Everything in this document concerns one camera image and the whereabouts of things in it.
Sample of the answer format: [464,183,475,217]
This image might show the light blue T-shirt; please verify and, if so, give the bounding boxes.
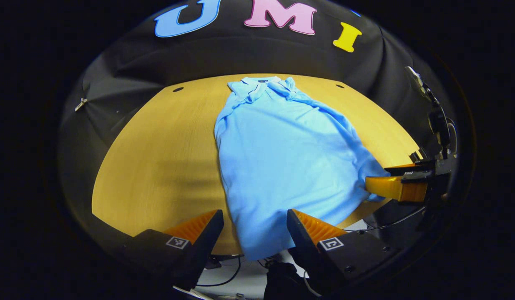
[214,76,391,261]

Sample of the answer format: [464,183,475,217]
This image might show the black backdrop cloth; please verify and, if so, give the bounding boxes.
[57,0,456,250]

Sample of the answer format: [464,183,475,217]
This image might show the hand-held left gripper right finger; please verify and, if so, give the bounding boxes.
[286,209,402,294]

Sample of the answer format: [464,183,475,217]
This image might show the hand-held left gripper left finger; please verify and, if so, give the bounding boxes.
[126,209,224,292]

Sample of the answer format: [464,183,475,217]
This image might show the thin black cable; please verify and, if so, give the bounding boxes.
[197,255,241,287]
[343,206,427,232]

